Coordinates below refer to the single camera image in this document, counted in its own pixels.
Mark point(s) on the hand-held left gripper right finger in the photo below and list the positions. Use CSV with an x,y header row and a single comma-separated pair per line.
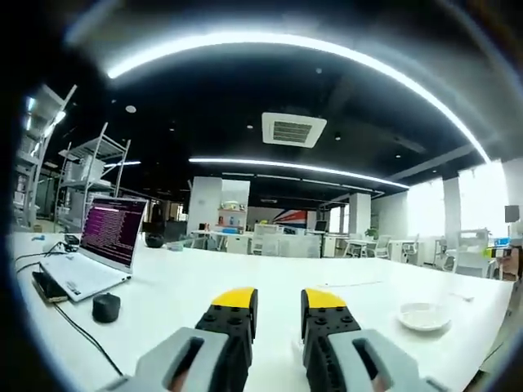
x,y
327,326

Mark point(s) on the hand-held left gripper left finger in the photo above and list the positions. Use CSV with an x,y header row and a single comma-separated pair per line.
x,y
229,326

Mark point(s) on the white coffee tray saucer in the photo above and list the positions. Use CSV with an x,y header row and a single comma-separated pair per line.
x,y
424,316

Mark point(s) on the white tabletop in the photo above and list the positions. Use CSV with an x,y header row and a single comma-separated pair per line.
x,y
229,269

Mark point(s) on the black round bag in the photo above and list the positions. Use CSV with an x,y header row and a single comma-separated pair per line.
x,y
154,240

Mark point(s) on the black round device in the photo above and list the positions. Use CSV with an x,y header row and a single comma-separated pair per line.
x,y
105,308

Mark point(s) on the white laptop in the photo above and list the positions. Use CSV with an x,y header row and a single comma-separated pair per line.
x,y
98,253

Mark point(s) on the white office chair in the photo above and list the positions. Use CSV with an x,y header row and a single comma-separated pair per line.
x,y
470,255

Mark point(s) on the straight ceiling light strip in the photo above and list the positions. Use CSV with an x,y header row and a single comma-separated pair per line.
x,y
298,169

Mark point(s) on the small black adapter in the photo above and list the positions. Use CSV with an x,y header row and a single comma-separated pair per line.
x,y
70,241

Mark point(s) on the black smartphone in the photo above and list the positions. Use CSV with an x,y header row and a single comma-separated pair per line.
x,y
49,287

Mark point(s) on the ceiling air conditioner vent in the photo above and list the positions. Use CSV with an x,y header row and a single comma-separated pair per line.
x,y
293,130

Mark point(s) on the tall metal shelving rack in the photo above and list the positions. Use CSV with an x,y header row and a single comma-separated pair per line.
x,y
34,155

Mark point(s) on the curved ceiling light strip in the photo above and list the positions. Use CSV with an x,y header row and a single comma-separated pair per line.
x,y
294,69

